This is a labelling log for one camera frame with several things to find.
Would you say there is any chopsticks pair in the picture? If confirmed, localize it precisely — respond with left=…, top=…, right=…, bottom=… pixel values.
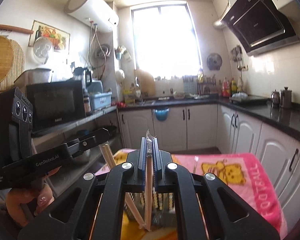
left=145, top=129, right=154, bottom=231
left=99, top=142, right=146, bottom=228
left=192, top=156, right=199, bottom=174

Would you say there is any dark green utensil basket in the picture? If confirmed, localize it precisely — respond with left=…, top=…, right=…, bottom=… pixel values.
left=129, top=190, right=177, bottom=228

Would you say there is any person left hand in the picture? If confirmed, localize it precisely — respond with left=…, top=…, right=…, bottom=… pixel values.
left=5, top=167, right=62, bottom=228

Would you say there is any black microwave oven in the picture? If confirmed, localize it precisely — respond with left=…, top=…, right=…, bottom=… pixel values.
left=25, top=80, right=86, bottom=132

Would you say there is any blue plastic box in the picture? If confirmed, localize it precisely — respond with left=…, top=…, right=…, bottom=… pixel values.
left=89, top=92, right=112, bottom=111

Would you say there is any pink cartoon blanket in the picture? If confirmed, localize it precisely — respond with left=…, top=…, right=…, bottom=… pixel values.
left=95, top=147, right=288, bottom=240

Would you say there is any black blender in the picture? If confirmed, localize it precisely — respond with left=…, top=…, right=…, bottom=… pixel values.
left=72, top=67, right=92, bottom=116

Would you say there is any blue hanging bin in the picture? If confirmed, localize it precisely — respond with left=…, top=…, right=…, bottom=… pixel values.
left=153, top=108, right=170, bottom=122

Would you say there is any wooden cutting board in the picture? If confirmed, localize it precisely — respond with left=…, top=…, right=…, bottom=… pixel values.
left=134, top=69, right=155, bottom=97

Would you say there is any woven bamboo mat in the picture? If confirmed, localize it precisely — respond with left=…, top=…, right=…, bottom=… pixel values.
left=0, top=36, right=25, bottom=92

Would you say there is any fruit picture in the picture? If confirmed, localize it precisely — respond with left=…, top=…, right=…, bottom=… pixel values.
left=28, top=20, right=70, bottom=54

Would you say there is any red sauce bottle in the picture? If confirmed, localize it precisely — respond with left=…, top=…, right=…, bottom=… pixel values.
left=222, top=77, right=231, bottom=98

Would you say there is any steel kettle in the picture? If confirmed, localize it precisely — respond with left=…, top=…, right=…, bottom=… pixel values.
left=270, top=90, right=280, bottom=108

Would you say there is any dark metal canister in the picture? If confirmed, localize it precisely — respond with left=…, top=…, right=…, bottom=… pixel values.
left=280, top=87, right=292, bottom=109

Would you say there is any white water heater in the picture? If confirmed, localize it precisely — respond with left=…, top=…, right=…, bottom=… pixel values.
left=64, top=0, right=119, bottom=33

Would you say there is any black range hood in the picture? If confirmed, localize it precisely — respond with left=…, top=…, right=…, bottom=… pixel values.
left=222, top=0, right=299, bottom=56

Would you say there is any wall exhaust fan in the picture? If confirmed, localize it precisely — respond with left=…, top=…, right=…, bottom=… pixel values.
left=206, top=53, right=223, bottom=71

